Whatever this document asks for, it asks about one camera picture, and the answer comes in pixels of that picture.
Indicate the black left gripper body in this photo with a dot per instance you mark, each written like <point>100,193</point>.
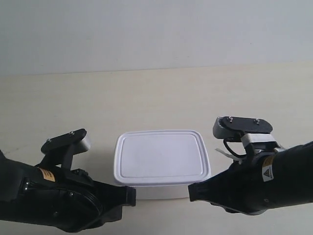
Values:
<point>69,200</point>

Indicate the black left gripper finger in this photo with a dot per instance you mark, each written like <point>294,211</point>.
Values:
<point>113,196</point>

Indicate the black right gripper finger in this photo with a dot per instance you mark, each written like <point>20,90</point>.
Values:
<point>204,191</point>

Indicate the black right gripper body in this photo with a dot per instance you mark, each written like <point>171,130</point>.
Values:
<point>247,188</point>

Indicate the white lidded plastic container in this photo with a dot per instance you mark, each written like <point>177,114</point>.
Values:
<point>161,164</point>

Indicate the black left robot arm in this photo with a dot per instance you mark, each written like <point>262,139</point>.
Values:
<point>11,190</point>

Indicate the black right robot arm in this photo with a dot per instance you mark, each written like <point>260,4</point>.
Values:
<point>293,169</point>

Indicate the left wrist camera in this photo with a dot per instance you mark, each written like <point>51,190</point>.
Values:
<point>61,149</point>

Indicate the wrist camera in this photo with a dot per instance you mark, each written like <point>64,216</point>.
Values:
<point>61,149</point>
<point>254,134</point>

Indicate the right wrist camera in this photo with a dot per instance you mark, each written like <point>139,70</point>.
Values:
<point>254,134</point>

